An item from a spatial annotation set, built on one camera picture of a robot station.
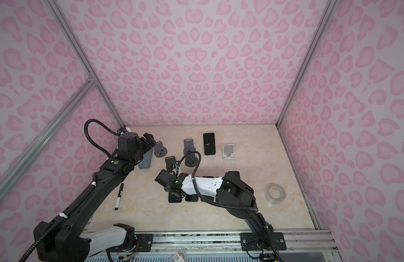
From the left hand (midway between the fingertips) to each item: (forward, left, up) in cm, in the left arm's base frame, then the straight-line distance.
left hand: (148, 138), depth 79 cm
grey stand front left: (-2, -7, -19) cm, 20 cm away
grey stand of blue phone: (+1, -18, -23) cm, 29 cm away
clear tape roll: (-17, -64, -26) cm, 71 cm away
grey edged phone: (-6, -43, -28) cm, 52 cm away
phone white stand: (+11, -29, -17) cm, 35 cm away
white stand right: (+7, -41, -23) cm, 47 cm away
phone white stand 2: (-20, -10, -25) cm, 33 cm away
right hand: (-12, -10, -24) cm, 28 cm away
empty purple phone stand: (+10, -16, -20) cm, 28 cm away
